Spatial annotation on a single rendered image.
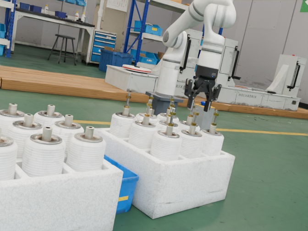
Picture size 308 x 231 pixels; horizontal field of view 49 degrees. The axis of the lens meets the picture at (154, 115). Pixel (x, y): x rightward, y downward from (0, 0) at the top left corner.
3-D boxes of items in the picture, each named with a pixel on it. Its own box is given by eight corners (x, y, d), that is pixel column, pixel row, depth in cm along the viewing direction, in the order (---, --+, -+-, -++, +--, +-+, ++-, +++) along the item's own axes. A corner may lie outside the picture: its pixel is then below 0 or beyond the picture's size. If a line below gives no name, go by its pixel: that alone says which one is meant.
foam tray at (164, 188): (86, 172, 132) (93, 128, 129) (157, 163, 159) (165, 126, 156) (152, 219, 105) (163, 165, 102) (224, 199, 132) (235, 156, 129)
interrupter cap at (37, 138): (24, 136, 82) (24, 133, 82) (53, 135, 87) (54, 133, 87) (37, 146, 76) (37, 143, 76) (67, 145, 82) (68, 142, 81)
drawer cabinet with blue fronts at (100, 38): (79, 62, 692) (85, 27, 679) (101, 65, 717) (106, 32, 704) (89, 65, 644) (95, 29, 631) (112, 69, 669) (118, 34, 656)
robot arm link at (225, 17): (237, 15, 106) (240, -7, 115) (210, 10, 107) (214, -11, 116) (232, 34, 111) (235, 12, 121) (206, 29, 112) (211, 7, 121)
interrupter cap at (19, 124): (8, 122, 90) (8, 120, 90) (35, 122, 95) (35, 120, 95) (18, 131, 85) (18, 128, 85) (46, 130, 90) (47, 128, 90)
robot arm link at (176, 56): (180, 30, 171) (174, 64, 174) (165, 27, 166) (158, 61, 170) (191, 31, 163) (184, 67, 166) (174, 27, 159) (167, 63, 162)
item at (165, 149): (174, 184, 118) (185, 135, 114) (167, 194, 109) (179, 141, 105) (148, 177, 120) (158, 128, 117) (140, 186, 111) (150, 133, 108)
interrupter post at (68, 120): (62, 125, 98) (63, 114, 98) (69, 125, 100) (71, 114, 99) (65, 127, 96) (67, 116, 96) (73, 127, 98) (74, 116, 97)
